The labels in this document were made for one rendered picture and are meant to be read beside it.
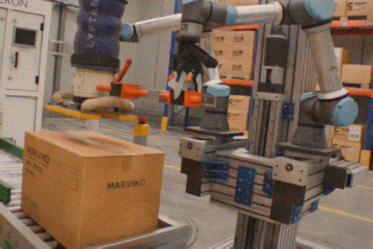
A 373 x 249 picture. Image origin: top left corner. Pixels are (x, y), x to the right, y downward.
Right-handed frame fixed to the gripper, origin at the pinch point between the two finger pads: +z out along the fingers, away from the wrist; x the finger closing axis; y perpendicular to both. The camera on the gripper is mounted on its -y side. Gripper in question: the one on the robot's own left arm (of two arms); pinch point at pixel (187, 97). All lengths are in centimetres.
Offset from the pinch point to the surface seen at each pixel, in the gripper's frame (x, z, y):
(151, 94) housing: 3.8, 0.4, 14.4
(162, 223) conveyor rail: -31, 62, 39
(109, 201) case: 7, 44, 30
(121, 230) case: 0, 57, 30
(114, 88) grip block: 5.3, 0.0, 36.7
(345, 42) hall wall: -816, -163, 305
